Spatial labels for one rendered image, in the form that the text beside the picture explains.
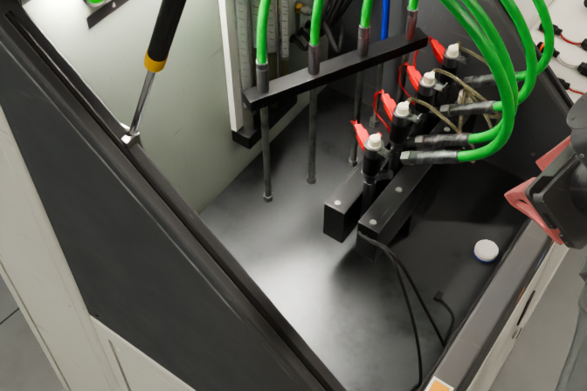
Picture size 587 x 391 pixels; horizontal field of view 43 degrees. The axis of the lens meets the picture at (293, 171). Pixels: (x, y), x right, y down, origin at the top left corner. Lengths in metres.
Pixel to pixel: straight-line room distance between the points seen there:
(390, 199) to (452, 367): 0.28
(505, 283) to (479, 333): 0.10
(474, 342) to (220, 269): 0.41
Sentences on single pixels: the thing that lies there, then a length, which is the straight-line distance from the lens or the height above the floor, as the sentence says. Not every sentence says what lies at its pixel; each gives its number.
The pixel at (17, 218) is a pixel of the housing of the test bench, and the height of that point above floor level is 0.99.
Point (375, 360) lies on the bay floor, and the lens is 1.20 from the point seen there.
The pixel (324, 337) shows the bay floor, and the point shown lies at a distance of 1.21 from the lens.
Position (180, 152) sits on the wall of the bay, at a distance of 1.21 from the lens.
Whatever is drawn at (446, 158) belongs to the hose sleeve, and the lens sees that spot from 1.01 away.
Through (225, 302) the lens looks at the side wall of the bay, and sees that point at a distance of 0.87.
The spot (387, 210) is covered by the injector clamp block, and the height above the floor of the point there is 0.98.
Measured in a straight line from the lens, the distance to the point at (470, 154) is 0.99.
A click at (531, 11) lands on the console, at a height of 1.02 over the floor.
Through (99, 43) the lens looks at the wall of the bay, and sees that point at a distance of 0.96.
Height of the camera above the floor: 1.90
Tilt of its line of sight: 50 degrees down
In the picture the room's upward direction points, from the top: straight up
